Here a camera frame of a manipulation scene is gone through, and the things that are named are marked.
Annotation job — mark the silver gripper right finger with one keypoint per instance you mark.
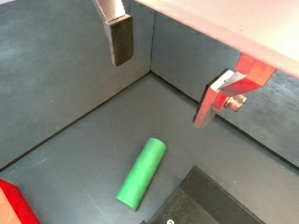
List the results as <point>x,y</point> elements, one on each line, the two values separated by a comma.
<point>224,92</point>

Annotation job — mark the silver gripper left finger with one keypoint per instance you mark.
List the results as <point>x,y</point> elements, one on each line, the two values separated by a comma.
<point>119,29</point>

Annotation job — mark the green cylinder peg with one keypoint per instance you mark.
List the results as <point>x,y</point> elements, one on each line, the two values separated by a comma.
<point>132,190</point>

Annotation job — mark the black regrasp holder fixture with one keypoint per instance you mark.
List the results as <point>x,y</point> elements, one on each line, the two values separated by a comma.
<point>202,202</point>

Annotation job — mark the red foam shape board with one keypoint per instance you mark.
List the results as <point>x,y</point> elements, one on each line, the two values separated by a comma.
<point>15,210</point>

